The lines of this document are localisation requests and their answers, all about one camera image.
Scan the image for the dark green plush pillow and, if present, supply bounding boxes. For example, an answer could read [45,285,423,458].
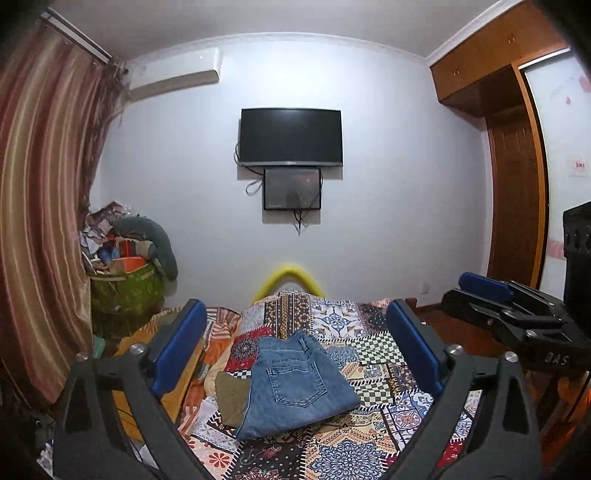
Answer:
[112,215,178,281]

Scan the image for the orange box in bag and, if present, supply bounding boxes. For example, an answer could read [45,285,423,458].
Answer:
[109,256,145,275]

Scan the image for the white air conditioner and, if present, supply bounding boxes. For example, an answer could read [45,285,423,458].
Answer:
[128,48,222,101]

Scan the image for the wooden door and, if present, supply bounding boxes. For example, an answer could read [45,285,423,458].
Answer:
[485,64,548,288]

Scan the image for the striped red curtain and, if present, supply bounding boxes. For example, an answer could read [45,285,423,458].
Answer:
[1,22,123,408]

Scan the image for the orange yellow blanket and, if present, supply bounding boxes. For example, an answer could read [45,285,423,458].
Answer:
[112,306,243,437]

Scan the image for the olive folded clothing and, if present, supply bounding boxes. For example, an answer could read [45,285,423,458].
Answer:
[214,371,250,428]

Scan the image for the patchwork patterned bedspread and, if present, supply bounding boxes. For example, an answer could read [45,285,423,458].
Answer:
[177,290,484,480]

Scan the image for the black wall television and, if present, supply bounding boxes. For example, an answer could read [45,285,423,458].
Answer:
[238,108,344,167]

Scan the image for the blue denim jeans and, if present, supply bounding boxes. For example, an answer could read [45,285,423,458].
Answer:
[235,331,361,441]

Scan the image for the yellow curved headboard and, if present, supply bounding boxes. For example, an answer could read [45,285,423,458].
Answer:
[252,263,325,303]

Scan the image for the small black wall monitor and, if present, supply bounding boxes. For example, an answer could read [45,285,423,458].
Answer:
[263,167,322,211]

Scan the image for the wooden wardrobe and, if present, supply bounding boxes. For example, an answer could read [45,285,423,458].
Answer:
[428,1,590,297]

